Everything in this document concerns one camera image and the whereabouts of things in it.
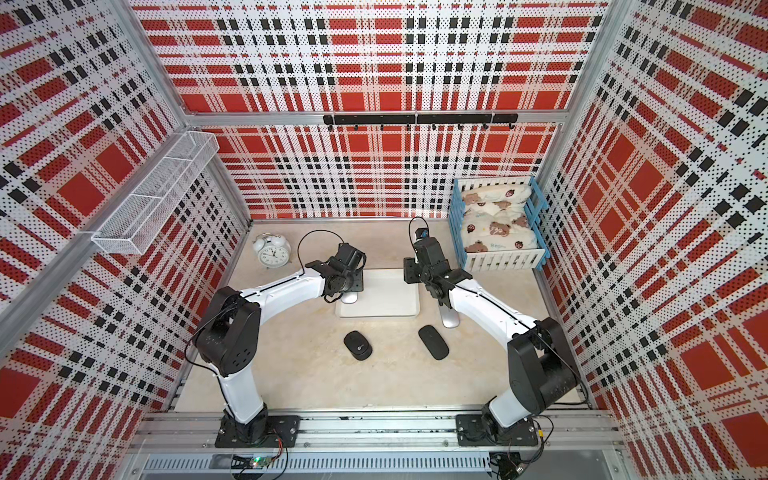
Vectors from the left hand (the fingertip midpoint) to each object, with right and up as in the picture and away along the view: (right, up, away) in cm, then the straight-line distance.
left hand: (356, 279), depth 95 cm
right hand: (+19, +6, -8) cm, 21 cm away
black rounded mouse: (+1, -19, -8) cm, 20 cm away
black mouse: (+24, -18, -7) cm, 31 cm away
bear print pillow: (+52, +30, +12) cm, 61 cm away
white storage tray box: (+9, -6, +4) cm, 11 cm away
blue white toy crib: (+60, +6, +7) cm, 61 cm away
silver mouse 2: (+30, -12, +1) cm, 33 cm away
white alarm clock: (-30, +9, +6) cm, 32 cm away
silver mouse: (-2, -5, -4) cm, 7 cm away
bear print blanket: (+47, +18, +12) cm, 52 cm away
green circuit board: (-18, -40, -26) cm, 51 cm away
